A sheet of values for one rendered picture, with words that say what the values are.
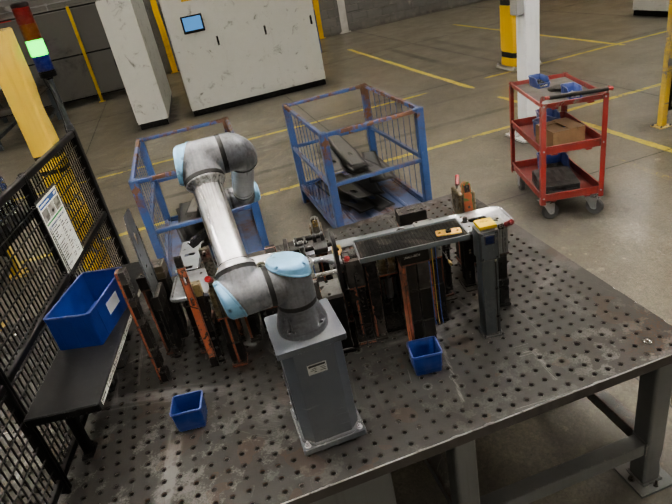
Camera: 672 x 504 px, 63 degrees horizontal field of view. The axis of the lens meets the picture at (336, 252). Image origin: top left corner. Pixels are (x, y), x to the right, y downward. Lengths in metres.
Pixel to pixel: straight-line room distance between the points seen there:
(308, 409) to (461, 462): 0.55
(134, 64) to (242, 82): 1.73
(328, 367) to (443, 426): 0.43
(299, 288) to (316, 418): 0.44
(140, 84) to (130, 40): 0.67
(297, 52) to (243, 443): 8.68
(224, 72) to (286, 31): 1.25
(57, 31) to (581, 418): 12.77
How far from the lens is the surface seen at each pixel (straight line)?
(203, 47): 9.83
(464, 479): 2.03
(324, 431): 1.79
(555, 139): 4.22
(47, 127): 2.61
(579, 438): 2.77
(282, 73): 10.07
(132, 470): 2.04
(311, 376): 1.64
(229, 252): 1.53
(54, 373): 2.01
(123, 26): 9.76
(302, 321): 1.56
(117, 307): 2.13
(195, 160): 1.63
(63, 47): 13.93
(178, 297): 2.18
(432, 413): 1.87
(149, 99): 9.88
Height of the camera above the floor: 2.04
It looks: 28 degrees down
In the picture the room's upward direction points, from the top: 11 degrees counter-clockwise
